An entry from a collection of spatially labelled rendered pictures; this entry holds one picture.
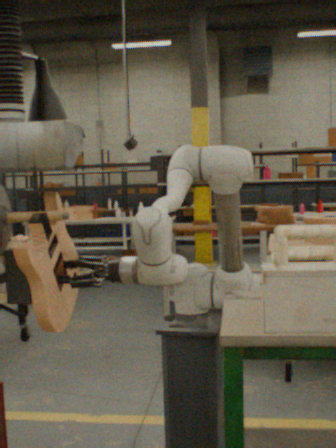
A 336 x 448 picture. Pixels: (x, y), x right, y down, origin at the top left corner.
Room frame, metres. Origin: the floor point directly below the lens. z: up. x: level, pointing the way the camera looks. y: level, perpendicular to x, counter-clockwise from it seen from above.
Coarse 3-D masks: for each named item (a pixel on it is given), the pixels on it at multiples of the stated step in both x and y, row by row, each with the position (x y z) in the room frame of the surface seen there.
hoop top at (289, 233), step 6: (288, 228) 1.35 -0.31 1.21; (294, 228) 1.35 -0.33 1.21; (300, 228) 1.34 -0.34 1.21; (306, 228) 1.34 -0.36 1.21; (312, 228) 1.34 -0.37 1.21; (318, 228) 1.33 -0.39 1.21; (324, 228) 1.33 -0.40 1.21; (330, 228) 1.33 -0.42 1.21; (276, 234) 1.35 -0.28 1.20; (282, 234) 1.34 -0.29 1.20; (288, 234) 1.34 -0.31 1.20; (294, 234) 1.34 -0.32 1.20; (300, 234) 1.33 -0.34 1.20; (306, 234) 1.33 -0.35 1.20; (312, 234) 1.33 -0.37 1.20; (318, 234) 1.33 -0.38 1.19; (324, 234) 1.32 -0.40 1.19; (330, 234) 1.32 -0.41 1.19
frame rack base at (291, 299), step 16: (272, 272) 1.33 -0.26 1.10; (288, 272) 1.33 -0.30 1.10; (304, 272) 1.32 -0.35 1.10; (320, 272) 1.32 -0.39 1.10; (272, 288) 1.33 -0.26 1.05; (288, 288) 1.33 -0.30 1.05; (304, 288) 1.32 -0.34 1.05; (320, 288) 1.32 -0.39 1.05; (272, 304) 1.33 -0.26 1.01; (288, 304) 1.33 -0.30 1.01; (304, 304) 1.32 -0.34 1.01; (320, 304) 1.32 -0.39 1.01; (272, 320) 1.33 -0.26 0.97; (288, 320) 1.33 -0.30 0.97; (304, 320) 1.32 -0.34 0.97; (320, 320) 1.32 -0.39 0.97
